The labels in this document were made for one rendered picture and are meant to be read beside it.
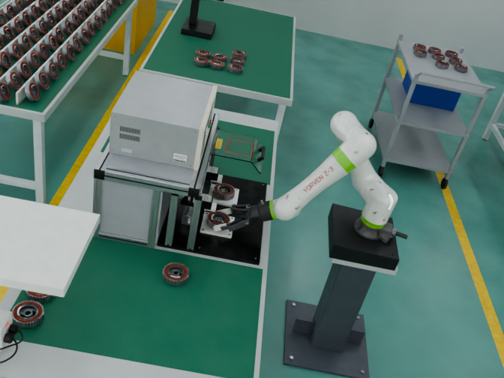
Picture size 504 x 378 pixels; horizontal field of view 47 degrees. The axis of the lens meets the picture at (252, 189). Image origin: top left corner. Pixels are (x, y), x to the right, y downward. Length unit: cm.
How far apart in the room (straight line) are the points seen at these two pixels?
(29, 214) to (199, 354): 80
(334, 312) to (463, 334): 103
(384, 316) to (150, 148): 194
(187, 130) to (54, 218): 69
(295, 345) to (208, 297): 103
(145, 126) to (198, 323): 83
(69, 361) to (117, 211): 69
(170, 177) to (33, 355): 86
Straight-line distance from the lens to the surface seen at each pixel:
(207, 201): 265
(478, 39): 828
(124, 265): 254
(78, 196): 290
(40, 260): 190
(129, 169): 245
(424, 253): 437
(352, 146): 245
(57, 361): 222
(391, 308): 381
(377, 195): 275
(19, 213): 208
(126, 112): 245
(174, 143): 245
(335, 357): 338
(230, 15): 552
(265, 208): 264
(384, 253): 282
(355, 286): 304
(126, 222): 258
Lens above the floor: 251
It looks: 35 degrees down
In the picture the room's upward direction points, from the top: 13 degrees clockwise
